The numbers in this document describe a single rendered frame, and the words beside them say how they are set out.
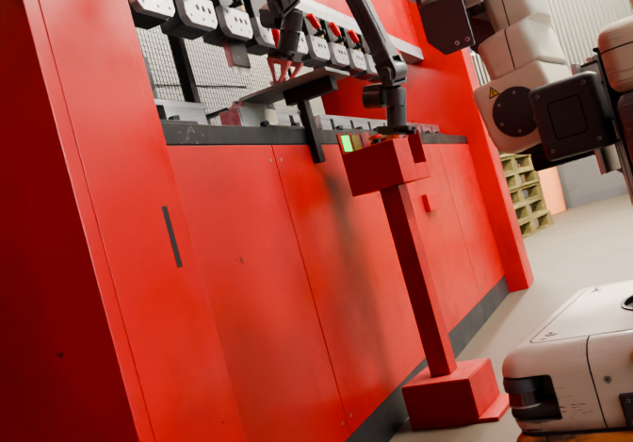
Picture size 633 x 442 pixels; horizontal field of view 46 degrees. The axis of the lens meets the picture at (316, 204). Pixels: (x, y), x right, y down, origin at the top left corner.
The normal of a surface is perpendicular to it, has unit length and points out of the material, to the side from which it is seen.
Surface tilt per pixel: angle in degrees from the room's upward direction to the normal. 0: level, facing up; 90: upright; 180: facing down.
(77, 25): 90
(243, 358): 90
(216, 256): 90
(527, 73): 90
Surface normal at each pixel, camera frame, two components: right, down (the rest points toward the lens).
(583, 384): -0.54, 0.12
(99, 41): 0.88, -0.25
